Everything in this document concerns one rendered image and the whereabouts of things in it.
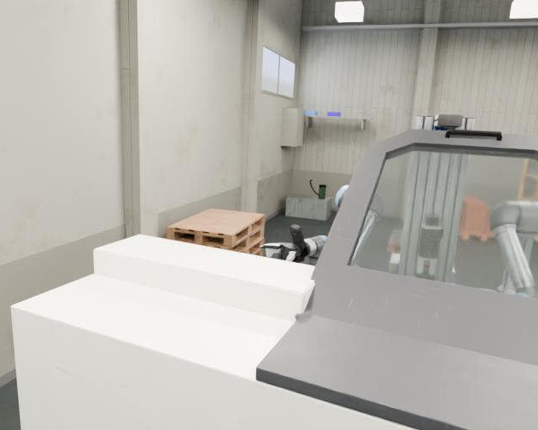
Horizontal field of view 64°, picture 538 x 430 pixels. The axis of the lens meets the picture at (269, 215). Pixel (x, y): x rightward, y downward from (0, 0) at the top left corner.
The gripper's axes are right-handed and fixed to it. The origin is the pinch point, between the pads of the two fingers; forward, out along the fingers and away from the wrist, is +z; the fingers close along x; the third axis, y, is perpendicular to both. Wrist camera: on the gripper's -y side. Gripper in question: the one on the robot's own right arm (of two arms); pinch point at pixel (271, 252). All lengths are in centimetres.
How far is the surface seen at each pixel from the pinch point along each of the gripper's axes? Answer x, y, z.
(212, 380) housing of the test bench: -49, -5, 70
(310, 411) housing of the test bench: -69, -8, 63
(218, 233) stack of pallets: 208, 92, -153
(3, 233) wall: 215, 64, 38
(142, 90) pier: 273, -37, -96
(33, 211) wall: 228, 54, 14
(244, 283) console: -32, -13, 46
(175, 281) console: -12, -7, 54
